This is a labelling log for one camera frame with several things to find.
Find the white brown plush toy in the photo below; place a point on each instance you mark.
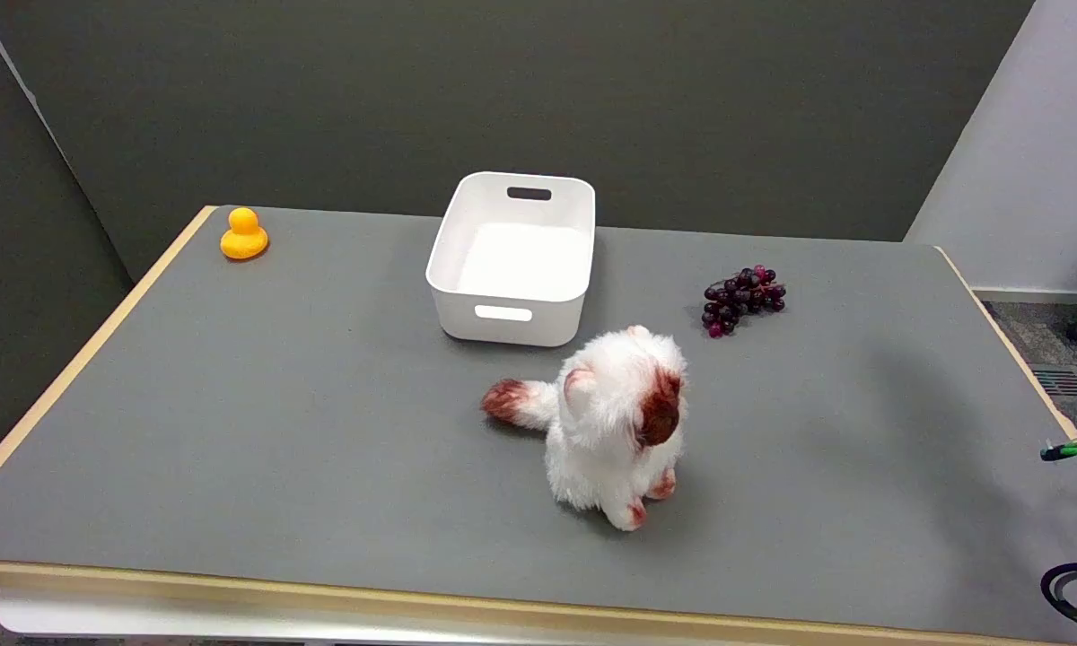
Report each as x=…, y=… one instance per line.
x=606, y=422

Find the white plastic storage bin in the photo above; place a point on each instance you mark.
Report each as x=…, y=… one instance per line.
x=513, y=260

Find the dark purple grape bunch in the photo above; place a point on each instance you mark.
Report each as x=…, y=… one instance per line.
x=740, y=299

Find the orange rubber duck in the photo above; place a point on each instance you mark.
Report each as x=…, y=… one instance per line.
x=243, y=237

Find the metal floor vent grille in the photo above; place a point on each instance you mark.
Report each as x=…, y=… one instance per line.
x=1061, y=383

